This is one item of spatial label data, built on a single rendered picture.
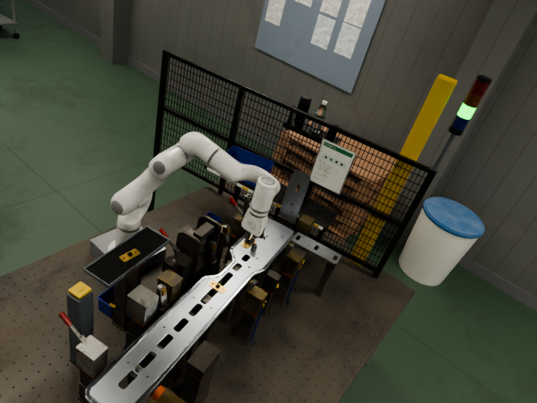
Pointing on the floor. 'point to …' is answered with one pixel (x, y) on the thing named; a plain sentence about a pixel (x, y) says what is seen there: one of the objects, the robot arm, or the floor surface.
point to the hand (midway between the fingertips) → (249, 238)
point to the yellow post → (420, 130)
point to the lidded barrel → (439, 240)
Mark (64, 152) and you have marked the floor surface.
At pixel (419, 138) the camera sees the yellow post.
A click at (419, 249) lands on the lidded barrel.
